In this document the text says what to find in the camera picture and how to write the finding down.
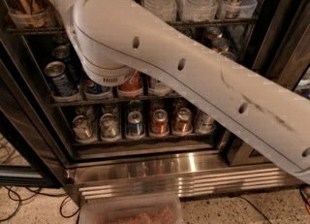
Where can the front Pepsi can far left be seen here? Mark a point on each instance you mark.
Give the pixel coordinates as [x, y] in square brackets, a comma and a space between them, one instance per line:
[62, 87]

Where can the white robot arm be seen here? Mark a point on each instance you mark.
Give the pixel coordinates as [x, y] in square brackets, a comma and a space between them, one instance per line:
[113, 37]

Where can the silver can bottom far left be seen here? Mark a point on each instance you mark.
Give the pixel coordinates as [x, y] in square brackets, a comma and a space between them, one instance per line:
[83, 129]

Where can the small tea bottle bottom shelf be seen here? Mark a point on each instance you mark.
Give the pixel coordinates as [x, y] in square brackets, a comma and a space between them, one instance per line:
[203, 122]

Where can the blue silver can bottom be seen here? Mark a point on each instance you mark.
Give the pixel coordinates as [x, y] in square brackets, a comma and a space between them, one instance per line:
[135, 125]

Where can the stainless steel fridge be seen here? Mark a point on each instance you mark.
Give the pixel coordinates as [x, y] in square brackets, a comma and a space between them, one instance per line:
[273, 42]

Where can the front Coca-Cola can middle shelf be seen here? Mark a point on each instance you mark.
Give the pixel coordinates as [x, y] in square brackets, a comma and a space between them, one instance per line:
[132, 87]

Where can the red can bottom shelf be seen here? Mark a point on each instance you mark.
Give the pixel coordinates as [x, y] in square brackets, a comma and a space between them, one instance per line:
[159, 124]

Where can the front gold can middle shelf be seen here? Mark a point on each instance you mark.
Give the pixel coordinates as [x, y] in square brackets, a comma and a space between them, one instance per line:
[228, 54]

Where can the clear plastic bin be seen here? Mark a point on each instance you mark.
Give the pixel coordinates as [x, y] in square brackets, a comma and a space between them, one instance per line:
[160, 208]

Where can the brown tea bottle middle shelf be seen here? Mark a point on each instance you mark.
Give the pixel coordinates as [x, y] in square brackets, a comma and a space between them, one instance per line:
[156, 87]

